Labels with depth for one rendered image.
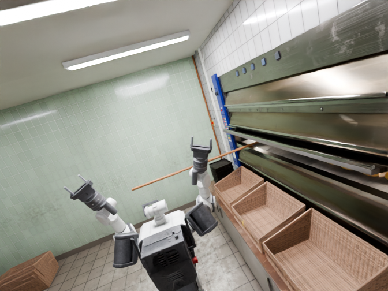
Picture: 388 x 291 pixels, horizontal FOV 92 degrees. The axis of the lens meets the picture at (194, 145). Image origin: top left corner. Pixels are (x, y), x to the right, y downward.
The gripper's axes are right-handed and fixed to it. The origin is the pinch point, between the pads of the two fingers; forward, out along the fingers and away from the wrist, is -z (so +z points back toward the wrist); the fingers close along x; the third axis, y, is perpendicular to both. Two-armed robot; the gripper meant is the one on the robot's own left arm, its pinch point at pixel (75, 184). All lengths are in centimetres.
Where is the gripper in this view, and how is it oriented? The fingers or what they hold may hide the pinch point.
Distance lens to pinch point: 119.7
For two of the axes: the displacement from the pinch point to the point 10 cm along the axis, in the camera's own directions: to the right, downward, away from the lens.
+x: 6.1, -6.7, 4.3
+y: 6.3, 0.7, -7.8
